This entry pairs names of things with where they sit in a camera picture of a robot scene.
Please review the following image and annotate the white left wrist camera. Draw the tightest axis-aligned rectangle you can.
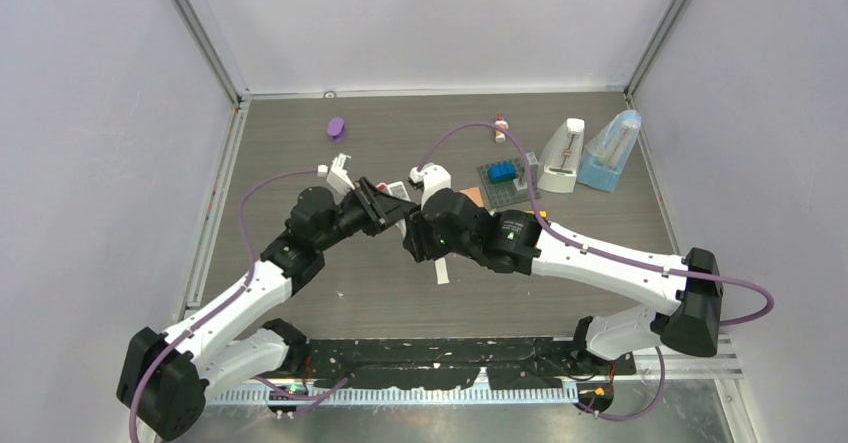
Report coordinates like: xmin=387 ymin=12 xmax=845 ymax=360
xmin=317 ymin=153 xmax=355 ymax=196

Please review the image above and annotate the brown cork square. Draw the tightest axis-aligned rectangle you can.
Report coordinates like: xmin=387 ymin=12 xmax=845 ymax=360
xmin=461 ymin=187 xmax=485 ymax=208

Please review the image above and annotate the yellow triangular wooden piece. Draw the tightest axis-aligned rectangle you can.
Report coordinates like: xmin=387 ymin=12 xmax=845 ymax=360
xmin=525 ymin=210 xmax=547 ymax=220

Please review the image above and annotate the blue building brick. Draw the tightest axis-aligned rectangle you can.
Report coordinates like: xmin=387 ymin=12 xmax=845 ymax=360
xmin=487 ymin=161 xmax=518 ymax=184

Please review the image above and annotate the white metronome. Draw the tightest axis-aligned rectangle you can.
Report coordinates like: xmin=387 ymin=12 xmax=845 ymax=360
xmin=537 ymin=118 xmax=585 ymax=194

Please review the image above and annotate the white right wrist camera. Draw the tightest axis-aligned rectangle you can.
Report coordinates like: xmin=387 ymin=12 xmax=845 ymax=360
xmin=409 ymin=163 xmax=452 ymax=206

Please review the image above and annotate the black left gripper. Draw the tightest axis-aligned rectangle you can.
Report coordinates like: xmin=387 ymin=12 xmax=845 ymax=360
xmin=315 ymin=177 xmax=413 ymax=252

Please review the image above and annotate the small orange white bottle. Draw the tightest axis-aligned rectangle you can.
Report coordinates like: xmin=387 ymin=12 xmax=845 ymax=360
xmin=494 ymin=114 xmax=509 ymax=143

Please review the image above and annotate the slim white remote control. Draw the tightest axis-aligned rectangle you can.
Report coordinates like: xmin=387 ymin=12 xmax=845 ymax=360
xmin=387 ymin=181 xmax=411 ymax=237

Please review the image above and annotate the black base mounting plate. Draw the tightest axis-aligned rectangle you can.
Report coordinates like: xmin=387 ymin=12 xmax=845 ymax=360
xmin=260 ymin=336 xmax=636 ymax=390

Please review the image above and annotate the slim white battery cover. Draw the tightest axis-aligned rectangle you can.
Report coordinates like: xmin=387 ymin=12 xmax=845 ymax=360
xmin=434 ymin=258 xmax=450 ymax=285

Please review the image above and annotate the light blue metronome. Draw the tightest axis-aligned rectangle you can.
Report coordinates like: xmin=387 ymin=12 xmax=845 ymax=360
xmin=577 ymin=110 xmax=642 ymax=192

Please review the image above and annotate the purple plastic cap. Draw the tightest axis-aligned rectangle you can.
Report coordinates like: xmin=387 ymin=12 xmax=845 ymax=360
xmin=326 ymin=117 xmax=346 ymax=143

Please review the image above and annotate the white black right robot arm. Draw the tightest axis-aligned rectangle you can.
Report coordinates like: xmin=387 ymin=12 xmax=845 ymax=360
xmin=403 ymin=189 xmax=723 ymax=374

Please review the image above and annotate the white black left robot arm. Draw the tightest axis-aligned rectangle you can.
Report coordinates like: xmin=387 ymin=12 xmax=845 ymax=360
xmin=116 ymin=178 xmax=417 ymax=442

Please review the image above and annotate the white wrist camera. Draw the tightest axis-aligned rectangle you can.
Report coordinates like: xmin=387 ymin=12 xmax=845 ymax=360
xmin=317 ymin=153 xmax=355 ymax=196
xmin=409 ymin=163 xmax=452 ymax=206

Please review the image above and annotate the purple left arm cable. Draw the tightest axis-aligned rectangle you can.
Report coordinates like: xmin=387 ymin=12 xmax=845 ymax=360
xmin=128 ymin=169 xmax=329 ymax=443

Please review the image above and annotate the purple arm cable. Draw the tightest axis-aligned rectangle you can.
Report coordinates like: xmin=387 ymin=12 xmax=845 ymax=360
xmin=418 ymin=121 xmax=775 ymax=423
xmin=128 ymin=169 xmax=329 ymax=443

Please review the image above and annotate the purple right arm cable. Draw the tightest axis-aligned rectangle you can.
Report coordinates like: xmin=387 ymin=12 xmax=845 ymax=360
xmin=418 ymin=121 xmax=775 ymax=423

